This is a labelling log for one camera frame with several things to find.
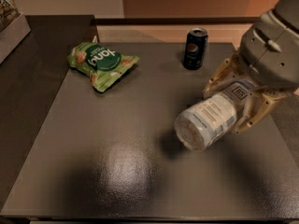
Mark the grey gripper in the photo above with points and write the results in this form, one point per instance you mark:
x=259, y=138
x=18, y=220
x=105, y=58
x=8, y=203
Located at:
x=270, y=54

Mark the blue label plastic bottle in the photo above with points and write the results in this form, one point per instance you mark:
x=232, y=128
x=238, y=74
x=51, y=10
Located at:
x=199, y=126

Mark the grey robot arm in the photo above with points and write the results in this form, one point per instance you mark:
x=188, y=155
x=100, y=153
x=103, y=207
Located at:
x=288, y=12

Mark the dark blue Pepsi can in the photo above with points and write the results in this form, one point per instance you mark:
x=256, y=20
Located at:
x=195, y=48

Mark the green snack chip bag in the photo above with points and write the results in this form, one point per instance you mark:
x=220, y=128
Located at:
x=102, y=65

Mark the white tray with snacks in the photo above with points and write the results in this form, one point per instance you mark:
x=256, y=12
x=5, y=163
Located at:
x=13, y=28

